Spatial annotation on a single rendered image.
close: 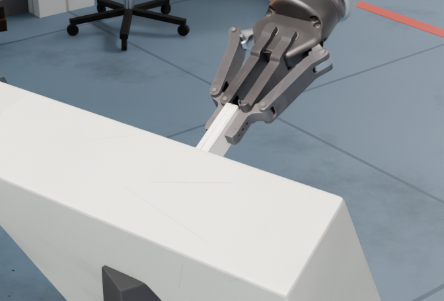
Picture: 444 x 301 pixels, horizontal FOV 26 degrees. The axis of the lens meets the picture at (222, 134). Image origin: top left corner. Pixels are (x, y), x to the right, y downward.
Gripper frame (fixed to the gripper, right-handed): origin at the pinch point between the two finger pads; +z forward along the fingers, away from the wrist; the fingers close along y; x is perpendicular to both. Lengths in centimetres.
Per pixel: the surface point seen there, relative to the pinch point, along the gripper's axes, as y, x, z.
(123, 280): -9.7, 13.5, 22.0
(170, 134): 144, -176, -90
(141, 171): -12.1, 22.5, 16.8
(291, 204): -23.9, 22.5, 15.2
